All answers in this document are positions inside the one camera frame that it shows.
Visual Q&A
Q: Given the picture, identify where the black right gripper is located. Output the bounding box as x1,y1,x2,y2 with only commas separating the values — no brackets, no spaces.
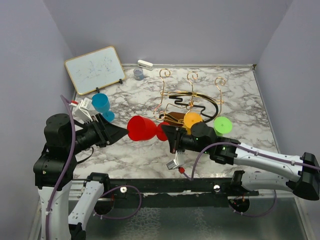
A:
160,124,211,155

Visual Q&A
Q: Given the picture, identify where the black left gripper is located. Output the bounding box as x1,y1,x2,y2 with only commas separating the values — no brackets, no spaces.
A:
68,111,130,153

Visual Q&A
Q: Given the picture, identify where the red wine glass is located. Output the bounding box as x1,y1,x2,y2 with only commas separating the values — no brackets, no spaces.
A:
127,115,169,142

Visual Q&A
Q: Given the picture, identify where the blue wine glass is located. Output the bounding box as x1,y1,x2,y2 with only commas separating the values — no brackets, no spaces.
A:
92,93,115,123

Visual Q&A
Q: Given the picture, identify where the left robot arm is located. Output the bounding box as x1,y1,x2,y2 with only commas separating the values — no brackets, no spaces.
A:
33,113,128,240

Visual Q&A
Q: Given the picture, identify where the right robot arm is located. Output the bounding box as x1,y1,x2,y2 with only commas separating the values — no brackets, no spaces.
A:
161,122,320,201

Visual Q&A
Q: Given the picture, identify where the brown wooden rack base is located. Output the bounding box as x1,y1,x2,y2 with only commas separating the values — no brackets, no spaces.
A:
163,112,186,127

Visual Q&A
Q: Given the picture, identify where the orange wine glass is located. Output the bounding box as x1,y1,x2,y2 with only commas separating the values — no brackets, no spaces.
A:
182,112,203,135

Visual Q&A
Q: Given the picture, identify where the green wine glass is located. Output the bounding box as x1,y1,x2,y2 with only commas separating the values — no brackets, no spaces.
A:
213,116,233,136

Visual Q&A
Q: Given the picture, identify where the yellow framed whiteboard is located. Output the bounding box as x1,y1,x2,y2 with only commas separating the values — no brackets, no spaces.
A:
64,46,126,96

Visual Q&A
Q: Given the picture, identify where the clear jar of clips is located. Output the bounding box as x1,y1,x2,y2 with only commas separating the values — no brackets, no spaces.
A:
133,67,145,81

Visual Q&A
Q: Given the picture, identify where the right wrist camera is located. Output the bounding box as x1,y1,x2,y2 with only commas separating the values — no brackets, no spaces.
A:
166,151,185,174

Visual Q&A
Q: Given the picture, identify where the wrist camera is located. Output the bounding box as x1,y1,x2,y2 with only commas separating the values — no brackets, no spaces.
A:
69,97,96,123
166,151,185,174

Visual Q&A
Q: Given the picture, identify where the gold wire glass rack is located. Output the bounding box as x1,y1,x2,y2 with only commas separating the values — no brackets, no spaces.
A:
152,68,227,123

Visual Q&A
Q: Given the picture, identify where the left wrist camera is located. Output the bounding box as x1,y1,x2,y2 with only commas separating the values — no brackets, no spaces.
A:
69,97,96,123

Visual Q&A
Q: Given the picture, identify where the black mounting rail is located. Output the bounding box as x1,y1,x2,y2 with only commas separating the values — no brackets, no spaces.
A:
86,172,259,209

